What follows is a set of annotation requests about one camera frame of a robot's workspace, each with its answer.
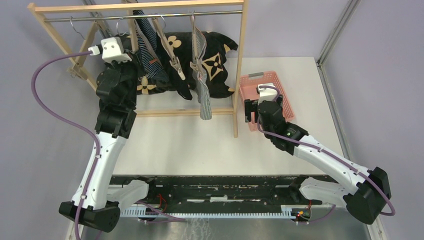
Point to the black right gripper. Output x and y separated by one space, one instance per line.
250 106

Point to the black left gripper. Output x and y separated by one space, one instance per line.
137 64

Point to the navy striped underwear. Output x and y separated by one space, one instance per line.
147 46

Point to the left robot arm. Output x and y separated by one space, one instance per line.
91 205

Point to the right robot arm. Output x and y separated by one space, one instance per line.
365 193

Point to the grey striped underwear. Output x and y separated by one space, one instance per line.
202 90

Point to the pink perforated plastic basket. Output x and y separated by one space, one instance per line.
248 90

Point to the black blanket with cream flowers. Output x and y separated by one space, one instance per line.
213 62

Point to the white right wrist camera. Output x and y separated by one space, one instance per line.
267 92

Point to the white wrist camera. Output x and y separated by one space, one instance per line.
267 92
111 50

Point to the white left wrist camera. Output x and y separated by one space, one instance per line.
111 50

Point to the metal clothes rail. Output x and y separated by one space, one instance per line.
146 16

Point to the wooden clothes rack frame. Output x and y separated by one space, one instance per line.
78 62

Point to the white slotted cable duct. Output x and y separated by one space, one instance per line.
141 211

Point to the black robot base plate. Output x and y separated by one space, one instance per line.
218 194

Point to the grey metal corner rail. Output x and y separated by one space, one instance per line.
327 67

